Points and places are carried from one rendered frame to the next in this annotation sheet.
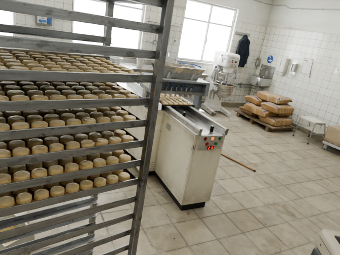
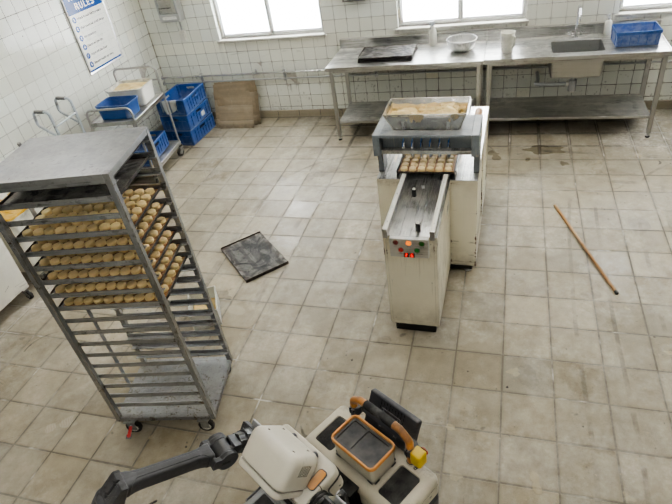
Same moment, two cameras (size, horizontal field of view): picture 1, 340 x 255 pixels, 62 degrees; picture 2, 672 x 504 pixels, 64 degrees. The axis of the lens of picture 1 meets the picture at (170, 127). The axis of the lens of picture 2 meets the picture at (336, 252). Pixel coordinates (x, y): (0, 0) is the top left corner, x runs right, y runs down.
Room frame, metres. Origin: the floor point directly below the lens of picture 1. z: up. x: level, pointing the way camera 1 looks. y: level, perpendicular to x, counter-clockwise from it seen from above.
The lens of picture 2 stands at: (0.41, -2.14, 2.77)
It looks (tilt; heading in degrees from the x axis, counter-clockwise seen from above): 36 degrees down; 50
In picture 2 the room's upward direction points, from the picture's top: 10 degrees counter-clockwise
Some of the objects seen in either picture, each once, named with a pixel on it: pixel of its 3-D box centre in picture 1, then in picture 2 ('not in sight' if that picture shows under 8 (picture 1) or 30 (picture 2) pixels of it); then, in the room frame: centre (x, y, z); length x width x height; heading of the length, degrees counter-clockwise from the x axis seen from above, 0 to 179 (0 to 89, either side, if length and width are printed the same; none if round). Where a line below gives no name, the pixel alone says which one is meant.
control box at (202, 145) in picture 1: (210, 141); (409, 247); (2.44, -0.39, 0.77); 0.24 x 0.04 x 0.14; 119
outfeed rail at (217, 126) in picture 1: (178, 101); (450, 157); (3.37, -0.05, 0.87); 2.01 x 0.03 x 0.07; 29
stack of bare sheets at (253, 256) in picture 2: not in sight; (253, 255); (2.34, 1.33, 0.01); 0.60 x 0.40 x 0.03; 76
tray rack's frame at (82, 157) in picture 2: not in sight; (133, 296); (1.04, 0.46, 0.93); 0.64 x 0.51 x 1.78; 131
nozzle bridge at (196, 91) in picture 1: (173, 92); (428, 147); (3.21, 0.02, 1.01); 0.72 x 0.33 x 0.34; 119
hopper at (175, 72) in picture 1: (177, 71); (427, 115); (3.21, 0.02, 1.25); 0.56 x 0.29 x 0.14; 119
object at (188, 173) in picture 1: (185, 155); (420, 252); (2.76, -0.22, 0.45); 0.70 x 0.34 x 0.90; 29
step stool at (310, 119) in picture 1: (311, 129); not in sight; (5.53, -2.83, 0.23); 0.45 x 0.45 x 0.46; 21
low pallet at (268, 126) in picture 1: (263, 120); not in sight; (6.27, -2.10, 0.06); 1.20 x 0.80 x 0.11; 32
